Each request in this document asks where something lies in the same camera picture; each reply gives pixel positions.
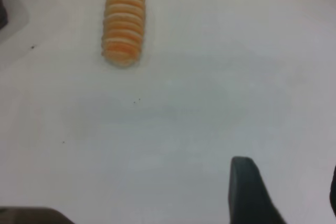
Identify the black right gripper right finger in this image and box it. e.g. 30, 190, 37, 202
328, 165, 336, 209

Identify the striped orange bread roll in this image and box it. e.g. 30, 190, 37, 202
100, 0, 146, 68

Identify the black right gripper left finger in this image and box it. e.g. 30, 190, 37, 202
228, 156, 287, 224

